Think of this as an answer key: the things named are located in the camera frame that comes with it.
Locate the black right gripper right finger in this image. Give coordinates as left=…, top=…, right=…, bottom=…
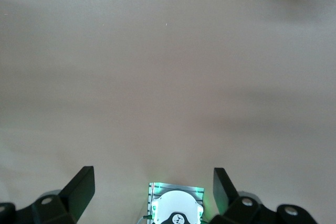
left=209, top=167, right=320, bottom=224

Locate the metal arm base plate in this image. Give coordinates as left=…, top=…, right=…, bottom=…
left=148, top=182, right=205, bottom=224

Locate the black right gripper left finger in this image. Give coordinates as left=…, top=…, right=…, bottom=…
left=0, top=166, right=95, bottom=224

